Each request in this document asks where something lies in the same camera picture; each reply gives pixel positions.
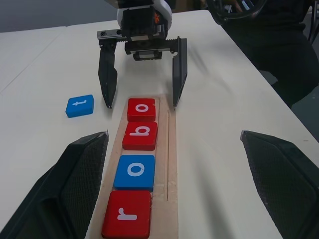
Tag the red letter b tile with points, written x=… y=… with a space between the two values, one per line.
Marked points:
x=129 y=145

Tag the wooden letter tray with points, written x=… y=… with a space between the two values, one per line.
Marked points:
x=172 y=174

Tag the blue letter o tile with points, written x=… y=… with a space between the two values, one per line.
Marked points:
x=120 y=179

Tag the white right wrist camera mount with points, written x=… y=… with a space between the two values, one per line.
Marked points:
x=165 y=12

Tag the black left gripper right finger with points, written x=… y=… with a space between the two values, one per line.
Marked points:
x=284 y=189

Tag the red letter r tile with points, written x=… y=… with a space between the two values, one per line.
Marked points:
x=139 y=204

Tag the blue letter t tile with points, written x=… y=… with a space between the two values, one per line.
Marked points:
x=74 y=111

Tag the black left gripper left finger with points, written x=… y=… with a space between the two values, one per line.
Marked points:
x=62 y=189

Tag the red letter o tile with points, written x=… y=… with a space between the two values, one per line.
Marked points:
x=134 y=116

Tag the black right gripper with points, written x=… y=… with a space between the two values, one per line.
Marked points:
x=139 y=22

